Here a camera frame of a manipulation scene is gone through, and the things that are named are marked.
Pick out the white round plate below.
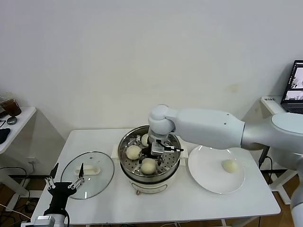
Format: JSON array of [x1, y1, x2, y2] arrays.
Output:
[[188, 144, 246, 194]]

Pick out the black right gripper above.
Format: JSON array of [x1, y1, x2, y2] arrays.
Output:
[[141, 137, 168, 167]]

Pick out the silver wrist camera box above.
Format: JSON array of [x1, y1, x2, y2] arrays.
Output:
[[151, 141, 166, 157]]

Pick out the black cable with adapter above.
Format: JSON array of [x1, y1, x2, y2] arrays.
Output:
[[258, 148, 274, 185]]

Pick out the steel steamer pot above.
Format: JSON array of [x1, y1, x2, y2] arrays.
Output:
[[111, 144, 188, 196]]

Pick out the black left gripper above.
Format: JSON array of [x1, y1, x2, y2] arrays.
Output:
[[44, 162, 86, 215]]

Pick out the glass lid with cream handle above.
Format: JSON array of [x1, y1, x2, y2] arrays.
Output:
[[60, 151, 116, 201]]

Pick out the plastic cup of iced coffee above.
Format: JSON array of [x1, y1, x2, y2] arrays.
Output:
[[0, 92, 22, 117]]

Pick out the dark grey laptop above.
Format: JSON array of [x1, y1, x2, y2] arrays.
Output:
[[280, 60, 303, 114]]

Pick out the black floor cables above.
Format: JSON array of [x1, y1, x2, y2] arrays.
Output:
[[0, 166, 40, 213]]

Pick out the stainless steel steamer basket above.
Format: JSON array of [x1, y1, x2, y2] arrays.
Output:
[[117, 125, 181, 178]]

